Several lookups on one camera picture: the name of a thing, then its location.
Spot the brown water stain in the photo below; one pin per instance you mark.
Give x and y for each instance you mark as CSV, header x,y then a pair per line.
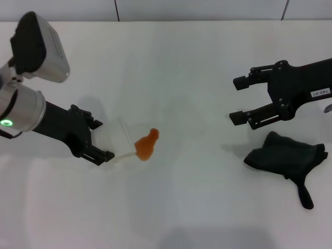
x,y
145,147

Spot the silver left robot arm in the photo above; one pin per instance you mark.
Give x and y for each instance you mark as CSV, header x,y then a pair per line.
x,y
23,109

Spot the white printed label sticker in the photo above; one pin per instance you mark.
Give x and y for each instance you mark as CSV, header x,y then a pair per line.
x,y
320,93

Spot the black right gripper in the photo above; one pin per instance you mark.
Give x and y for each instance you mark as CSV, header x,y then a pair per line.
x,y
293,85

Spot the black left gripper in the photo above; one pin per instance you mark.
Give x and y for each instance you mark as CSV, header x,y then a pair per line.
x,y
67,127

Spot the dark blue rag with loop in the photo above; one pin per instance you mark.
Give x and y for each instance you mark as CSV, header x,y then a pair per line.
x,y
275,155

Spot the white paper cup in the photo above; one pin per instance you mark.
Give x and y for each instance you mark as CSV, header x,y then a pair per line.
x,y
118,140

